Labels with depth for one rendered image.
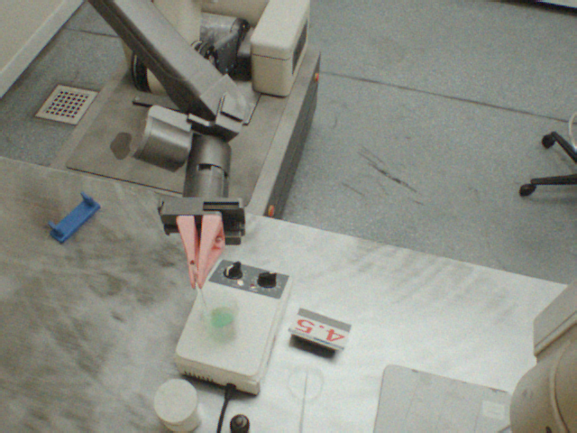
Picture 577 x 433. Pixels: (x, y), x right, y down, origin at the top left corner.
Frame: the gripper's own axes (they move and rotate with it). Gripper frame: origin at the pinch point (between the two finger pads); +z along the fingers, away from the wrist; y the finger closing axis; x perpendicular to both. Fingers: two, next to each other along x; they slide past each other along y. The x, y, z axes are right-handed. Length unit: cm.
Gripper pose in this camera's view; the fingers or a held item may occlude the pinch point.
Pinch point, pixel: (196, 280)
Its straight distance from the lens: 58.9
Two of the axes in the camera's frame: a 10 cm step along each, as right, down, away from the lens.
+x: -0.2, 5.7, 8.2
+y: 10.0, 0.1, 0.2
